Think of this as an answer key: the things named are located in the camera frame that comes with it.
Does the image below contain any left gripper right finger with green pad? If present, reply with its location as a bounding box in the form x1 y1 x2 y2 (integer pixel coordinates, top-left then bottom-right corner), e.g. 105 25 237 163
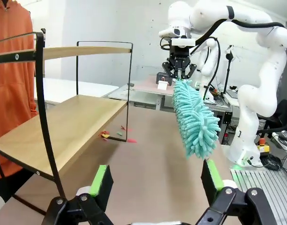
197 158 281 225

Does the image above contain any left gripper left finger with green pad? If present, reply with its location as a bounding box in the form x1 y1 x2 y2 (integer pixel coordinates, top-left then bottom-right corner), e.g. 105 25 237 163
41 165 115 225

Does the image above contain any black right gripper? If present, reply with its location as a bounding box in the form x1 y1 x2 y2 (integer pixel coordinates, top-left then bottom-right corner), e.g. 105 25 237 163
162 45 197 80

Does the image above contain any teal microfibre duster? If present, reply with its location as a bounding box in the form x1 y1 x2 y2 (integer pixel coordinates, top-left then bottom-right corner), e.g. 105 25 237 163
171 70 222 161

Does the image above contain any small black box device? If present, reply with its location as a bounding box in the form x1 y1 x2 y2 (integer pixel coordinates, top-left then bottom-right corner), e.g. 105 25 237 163
156 72 172 84

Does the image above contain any pink table mat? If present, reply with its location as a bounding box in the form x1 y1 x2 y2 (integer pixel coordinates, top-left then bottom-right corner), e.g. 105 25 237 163
133 78 179 96

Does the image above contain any black pole stand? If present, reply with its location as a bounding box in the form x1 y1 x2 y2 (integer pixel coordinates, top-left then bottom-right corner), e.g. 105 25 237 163
222 44 236 96

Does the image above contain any grey metal table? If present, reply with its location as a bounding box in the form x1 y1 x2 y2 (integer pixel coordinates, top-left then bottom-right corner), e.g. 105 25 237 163
108 83 174 111

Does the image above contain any aluminium workbench with clutter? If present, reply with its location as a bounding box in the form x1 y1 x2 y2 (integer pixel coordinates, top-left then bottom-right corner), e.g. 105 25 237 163
203 90 241 125

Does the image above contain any yellow emergency stop button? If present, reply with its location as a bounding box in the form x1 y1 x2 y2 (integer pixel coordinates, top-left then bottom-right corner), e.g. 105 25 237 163
257 137 272 153

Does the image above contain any grey control box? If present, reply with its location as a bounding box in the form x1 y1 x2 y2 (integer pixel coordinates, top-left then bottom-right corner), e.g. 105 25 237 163
272 130 287 150

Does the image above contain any black office chair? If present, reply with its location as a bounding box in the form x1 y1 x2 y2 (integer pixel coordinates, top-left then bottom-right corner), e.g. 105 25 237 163
257 99 287 136

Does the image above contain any long white table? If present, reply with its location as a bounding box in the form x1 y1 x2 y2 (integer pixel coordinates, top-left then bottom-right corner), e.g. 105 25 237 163
34 77 120 110

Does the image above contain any person in orange hoodie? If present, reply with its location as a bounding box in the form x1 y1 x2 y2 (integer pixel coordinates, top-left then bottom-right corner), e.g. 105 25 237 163
0 0 39 203

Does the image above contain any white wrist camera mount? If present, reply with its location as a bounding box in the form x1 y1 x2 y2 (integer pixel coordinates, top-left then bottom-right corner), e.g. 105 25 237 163
170 38 196 47

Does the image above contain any aluminium slotted base plate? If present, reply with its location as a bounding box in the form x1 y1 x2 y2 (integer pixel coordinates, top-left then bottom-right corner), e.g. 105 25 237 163
229 166 287 225

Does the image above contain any black cable bundle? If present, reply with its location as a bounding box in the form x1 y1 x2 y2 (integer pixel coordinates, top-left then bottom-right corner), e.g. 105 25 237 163
260 153 286 170

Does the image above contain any two-tier wooden shelf black frame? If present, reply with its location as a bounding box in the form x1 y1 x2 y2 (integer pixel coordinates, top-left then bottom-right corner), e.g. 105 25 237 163
0 31 134 216

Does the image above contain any black arm cable sleeve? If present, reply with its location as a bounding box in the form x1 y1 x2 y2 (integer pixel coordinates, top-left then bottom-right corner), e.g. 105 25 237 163
189 18 286 56

